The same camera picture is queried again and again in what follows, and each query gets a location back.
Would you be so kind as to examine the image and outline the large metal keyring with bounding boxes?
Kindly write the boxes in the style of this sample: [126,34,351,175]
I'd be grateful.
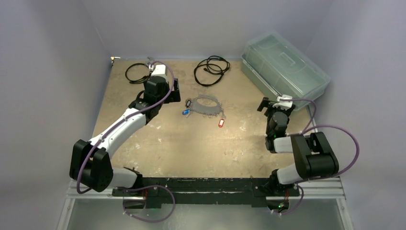
[189,94,226,119]

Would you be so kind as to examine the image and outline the red tagged key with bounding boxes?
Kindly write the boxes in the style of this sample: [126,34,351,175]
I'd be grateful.
[218,115,226,128]

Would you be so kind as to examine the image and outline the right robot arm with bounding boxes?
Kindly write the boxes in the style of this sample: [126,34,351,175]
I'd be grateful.
[257,97,339,195]

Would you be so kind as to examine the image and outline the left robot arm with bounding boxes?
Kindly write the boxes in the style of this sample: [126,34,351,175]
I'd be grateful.
[69,76,180,196]

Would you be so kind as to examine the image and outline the blue tagged key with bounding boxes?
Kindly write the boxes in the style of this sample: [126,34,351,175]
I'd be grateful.
[182,109,190,115]

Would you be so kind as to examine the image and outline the clear plastic storage box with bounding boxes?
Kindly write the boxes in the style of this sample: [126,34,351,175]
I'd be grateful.
[241,31,331,111]

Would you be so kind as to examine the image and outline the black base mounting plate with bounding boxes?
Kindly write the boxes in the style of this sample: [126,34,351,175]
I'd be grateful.
[113,177,300,208]

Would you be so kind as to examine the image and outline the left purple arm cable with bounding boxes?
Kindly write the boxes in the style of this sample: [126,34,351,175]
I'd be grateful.
[76,61,176,195]

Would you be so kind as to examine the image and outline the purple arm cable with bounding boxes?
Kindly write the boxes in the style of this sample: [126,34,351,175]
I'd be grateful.
[76,61,176,195]
[287,97,361,185]

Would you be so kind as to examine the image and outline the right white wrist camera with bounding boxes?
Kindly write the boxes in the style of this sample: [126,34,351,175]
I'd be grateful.
[272,94,293,110]

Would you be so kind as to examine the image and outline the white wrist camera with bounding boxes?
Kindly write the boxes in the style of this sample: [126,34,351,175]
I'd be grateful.
[151,64,168,78]
[272,94,293,110]

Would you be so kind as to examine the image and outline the black coiled cable left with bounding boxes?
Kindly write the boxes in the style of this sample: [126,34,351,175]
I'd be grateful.
[124,62,153,85]

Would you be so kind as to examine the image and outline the black coiled cable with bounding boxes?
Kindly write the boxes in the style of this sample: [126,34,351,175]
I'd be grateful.
[193,56,231,87]
[124,62,153,85]

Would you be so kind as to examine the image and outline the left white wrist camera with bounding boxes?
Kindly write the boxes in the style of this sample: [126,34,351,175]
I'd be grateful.
[151,64,168,78]

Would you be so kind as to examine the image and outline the red handled adjustable wrench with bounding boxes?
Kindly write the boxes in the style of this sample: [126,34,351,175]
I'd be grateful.
[146,57,155,69]

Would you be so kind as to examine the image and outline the black coiled cable centre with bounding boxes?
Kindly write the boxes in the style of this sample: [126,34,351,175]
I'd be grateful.
[193,56,231,87]

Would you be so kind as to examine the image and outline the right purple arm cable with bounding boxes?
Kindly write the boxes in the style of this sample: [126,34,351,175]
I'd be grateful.
[287,97,361,185]

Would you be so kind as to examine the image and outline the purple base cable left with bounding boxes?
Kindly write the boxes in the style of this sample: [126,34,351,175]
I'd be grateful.
[122,185,176,223]

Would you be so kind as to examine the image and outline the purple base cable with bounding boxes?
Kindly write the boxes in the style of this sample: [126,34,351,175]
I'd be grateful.
[122,185,176,223]
[271,186,305,217]

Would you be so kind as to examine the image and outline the aluminium frame rail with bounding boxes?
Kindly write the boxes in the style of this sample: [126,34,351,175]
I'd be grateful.
[66,178,346,199]

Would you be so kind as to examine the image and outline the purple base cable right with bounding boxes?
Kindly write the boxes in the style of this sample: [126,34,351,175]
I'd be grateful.
[271,186,305,217]

